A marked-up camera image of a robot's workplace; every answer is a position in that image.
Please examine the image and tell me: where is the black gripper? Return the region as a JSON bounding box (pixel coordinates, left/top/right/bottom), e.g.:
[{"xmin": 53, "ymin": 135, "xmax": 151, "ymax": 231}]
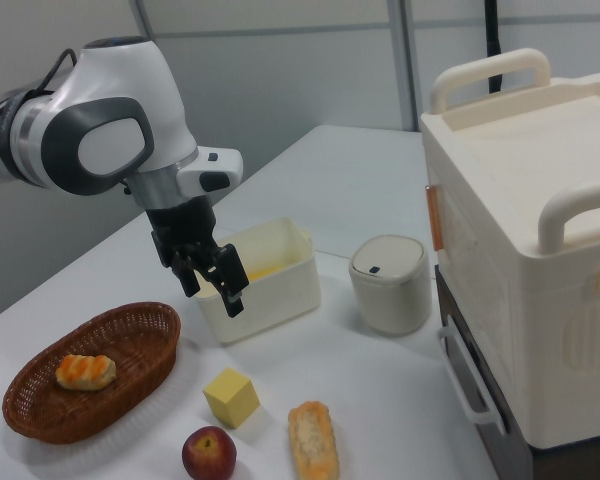
[{"xmin": 146, "ymin": 195, "xmax": 249, "ymax": 319}]

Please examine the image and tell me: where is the yellow cube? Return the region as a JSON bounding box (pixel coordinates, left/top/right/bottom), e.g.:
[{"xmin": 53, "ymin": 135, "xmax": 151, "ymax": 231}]
[{"xmin": 202, "ymin": 367, "xmax": 261, "ymax": 430}]

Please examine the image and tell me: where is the cream open plastic box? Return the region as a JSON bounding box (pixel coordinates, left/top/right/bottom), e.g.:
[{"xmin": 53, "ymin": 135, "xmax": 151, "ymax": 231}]
[{"xmin": 194, "ymin": 216, "xmax": 323, "ymax": 345}]

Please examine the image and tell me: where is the small glazed bread roll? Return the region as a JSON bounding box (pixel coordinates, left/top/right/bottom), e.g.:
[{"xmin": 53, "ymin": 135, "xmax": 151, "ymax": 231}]
[{"xmin": 54, "ymin": 353, "xmax": 118, "ymax": 392}]

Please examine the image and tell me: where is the red apple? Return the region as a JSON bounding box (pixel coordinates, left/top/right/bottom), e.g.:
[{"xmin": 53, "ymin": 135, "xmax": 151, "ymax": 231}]
[{"xmin": 181, "ymin": 425, "xmax": 238, "ymax": 480}]

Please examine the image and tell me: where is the small cream lidded bin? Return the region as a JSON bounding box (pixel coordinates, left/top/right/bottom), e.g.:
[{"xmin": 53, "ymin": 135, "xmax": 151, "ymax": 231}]
[{"xmin": 348, "ymin": 234, "xmax": 431, "ymax": 337}]

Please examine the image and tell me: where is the long baguette bread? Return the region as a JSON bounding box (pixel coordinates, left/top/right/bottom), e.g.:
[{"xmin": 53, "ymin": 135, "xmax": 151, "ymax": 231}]
[{"xmin": 287, "ymin": 399, "xmax": 341, "ymax": 480}]

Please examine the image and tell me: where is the brown wicker basket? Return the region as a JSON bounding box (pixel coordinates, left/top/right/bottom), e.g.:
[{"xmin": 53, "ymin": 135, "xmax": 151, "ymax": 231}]
[{"xmin": 2, "ymin": 301, "xmax": 182, "ymax": 445}]

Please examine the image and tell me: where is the large cream storage box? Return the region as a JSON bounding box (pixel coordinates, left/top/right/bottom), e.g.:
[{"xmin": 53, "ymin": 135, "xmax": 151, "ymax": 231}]
[{"xmin": 419, "ymin": 48, "xmax": 600, "ymax": 452}]

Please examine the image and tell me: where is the dark brown drawer unit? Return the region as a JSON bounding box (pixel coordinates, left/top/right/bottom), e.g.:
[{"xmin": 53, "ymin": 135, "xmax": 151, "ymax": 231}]
[{"xmin": 433, "ymin": 264, "xmax": 534, "ymax": 480}]

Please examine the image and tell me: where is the black pole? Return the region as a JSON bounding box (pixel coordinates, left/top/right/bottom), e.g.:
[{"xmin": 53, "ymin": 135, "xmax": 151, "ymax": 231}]
[{"xmin": 483, "ymin": 0, "xmax": 506, "ymax": 94}]

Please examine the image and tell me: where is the orange cabinet door handle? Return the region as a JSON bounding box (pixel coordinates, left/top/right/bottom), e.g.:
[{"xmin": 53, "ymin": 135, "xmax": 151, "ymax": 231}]
[{"xmin": 424, "ymin": 183, "xmax": 444, "ymax": 251}]

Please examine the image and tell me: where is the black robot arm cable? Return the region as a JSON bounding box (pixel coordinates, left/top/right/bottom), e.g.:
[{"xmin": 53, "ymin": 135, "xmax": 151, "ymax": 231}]
[{"xmin": 0, "ymin": 47, "xmax": 79, "ymax": 137}]

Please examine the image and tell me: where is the grey partition post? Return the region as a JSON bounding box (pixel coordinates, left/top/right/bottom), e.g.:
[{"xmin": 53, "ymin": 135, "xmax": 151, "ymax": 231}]
[{"xmin": 389, "ymin": 0, "xmax": 422, "ymax": 133}]

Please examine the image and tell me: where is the white drawer handle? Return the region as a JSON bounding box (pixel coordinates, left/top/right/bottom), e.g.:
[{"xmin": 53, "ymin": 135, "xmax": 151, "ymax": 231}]
[{"xmin": 438, "ymin": 324, "xmax": 508, "ymax": 435}]

